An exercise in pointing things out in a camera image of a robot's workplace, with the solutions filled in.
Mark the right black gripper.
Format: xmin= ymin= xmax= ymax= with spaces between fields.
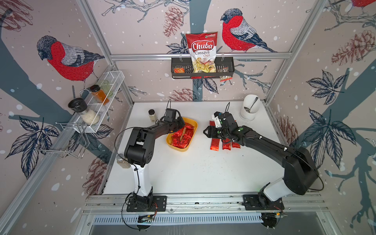
xmin=201 ymin=126 xmax=230 ymax=140

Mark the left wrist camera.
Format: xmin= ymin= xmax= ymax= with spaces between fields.
xmin=162 ymin=108 xmax=181 ymax=122

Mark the Chuba cassava chips bag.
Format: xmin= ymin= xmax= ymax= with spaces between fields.
xmin=186 ymin=32 xmax=217 ymax=73

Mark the white utensil cup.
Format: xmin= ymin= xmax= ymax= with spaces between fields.
xmin=240 ymin=95 xmax=261 ymax=121

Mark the metal spoon in cup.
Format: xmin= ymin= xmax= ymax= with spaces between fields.
xmin=244 ymin=97 xmax=259 ymax=113

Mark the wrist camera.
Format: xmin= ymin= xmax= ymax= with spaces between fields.
xmin=212 ymin=112 xmax=224 ymax=128
xmin=162 ymin=108 xmax=181 ymax=122

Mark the white wire wall shelf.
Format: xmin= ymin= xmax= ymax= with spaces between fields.
xmin=67 ymin=70 xmax=124 ymax=133

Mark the black lid rice jar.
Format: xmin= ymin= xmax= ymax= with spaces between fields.
xmin=68 ymin=98 xmax=100 ymax=126

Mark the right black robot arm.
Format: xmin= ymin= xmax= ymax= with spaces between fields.
xmin=203 ymin=112 xmax=320 ymax=207

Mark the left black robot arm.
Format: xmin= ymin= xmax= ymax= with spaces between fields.
xmin=124 ymin=117 xmax=185 ymax=198

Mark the small spice jar on table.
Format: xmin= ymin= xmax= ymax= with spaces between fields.
xmin=148 ymin=109 xmax=158 ymax=123

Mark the black wire wall basket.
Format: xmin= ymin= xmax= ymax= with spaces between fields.
xmin=171 ymin=57 xmax=235 ymax=79

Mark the glass jar by wall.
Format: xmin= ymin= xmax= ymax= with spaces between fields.
xmin=116 ymin=155 xmax=131 ymax=169

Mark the red tea bags pile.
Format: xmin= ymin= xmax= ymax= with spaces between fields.
xmin=171 ymin=123 xmax=194 ymax=149

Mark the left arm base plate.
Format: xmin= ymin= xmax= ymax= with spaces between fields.
xmin=126 ymin=195 xmax=167 ymax=212

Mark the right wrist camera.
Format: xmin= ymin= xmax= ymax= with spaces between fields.
xmin=212 ymin=112 xmax=224 ymax=128

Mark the yellow plastic storage box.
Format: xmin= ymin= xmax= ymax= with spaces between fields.
xmin=166 ymin=117 xmax=198 ymax=152

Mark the orange spice jar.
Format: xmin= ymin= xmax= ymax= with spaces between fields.
xmin=89 ymin=85 xmax=109 ymax=105

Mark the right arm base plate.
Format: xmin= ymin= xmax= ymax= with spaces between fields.
xmin=242 ymin=194 xmax=285 ymax=211

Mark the chrome wire rack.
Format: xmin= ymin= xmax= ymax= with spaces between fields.
xmin=34 ymin=122 xmax=90 ymax=159

